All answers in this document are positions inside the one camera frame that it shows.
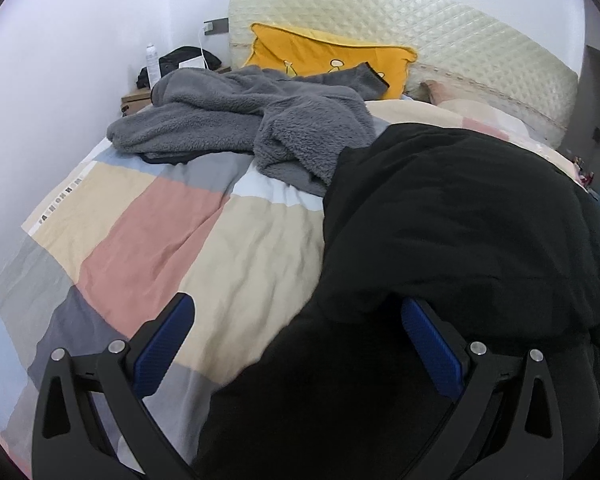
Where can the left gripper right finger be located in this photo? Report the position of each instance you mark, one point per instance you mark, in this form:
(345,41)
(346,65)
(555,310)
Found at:
(468,374)

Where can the white box on nightstand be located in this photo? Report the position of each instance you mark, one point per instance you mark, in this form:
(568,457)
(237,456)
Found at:
(197,62)

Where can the cream quilted headboard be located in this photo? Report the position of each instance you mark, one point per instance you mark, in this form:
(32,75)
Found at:
(456,44)

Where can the grey fleece garment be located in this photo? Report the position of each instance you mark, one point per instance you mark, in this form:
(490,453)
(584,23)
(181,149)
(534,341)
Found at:
(294,127)

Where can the patchwork colour-block duvet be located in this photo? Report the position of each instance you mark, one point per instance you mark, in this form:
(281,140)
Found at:
(115,241)

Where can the wooden bedside table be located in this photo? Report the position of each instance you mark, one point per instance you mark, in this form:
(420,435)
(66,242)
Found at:
(140,100)

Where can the black large garment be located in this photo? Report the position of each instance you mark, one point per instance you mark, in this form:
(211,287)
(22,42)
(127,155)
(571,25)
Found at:
(498,241)

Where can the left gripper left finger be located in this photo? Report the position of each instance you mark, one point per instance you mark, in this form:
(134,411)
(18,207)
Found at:
(69,441)

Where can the black bag on nightstand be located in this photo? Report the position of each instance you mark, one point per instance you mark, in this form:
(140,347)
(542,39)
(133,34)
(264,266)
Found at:
(182,57)

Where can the yellow pillow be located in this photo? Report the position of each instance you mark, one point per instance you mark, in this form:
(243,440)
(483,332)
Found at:
(298,51)

